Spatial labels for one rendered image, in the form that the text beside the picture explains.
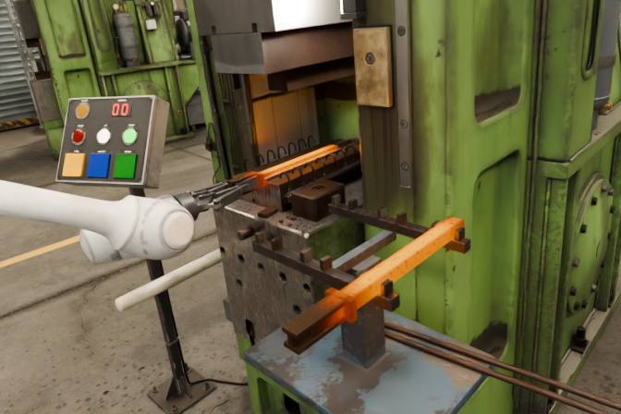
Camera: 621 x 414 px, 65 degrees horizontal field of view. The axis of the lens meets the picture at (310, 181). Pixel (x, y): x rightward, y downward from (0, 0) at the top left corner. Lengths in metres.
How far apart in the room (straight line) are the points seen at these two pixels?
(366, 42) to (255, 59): 0.27
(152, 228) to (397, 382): 0.52
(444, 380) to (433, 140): 0.48
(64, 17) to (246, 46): 4.94
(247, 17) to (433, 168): 0.55
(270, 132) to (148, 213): 0.72
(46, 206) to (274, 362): 0.51
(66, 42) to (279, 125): 4.67
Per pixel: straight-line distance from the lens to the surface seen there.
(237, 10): 1.22
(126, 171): 1.56
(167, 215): 0.89
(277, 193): 1.25
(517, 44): 1.38
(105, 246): 1.04
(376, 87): 1.11
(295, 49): 1.24
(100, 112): 1.69
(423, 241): 0.82
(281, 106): 1.57
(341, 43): 1.37
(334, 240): 1.21
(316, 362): 1.00
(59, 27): 6.06
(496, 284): 1.61
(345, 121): 1.67
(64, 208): 0.91
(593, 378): 2.24
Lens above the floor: 1.41
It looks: 20 degrees down
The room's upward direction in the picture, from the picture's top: 6 degrees counter-clockwise
